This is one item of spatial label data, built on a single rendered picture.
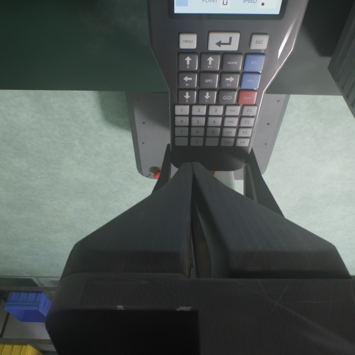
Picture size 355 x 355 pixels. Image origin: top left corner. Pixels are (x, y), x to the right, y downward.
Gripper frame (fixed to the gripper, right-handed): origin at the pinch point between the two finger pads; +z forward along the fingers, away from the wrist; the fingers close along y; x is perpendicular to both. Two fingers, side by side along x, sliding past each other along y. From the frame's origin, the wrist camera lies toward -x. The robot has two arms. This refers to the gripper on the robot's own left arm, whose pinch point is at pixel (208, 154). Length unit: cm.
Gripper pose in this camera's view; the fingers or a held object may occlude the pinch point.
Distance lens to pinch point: 27.7
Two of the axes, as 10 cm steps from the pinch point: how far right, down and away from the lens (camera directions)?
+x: 0.1, 1.7, 9.9
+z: 0.1, -9.9, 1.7
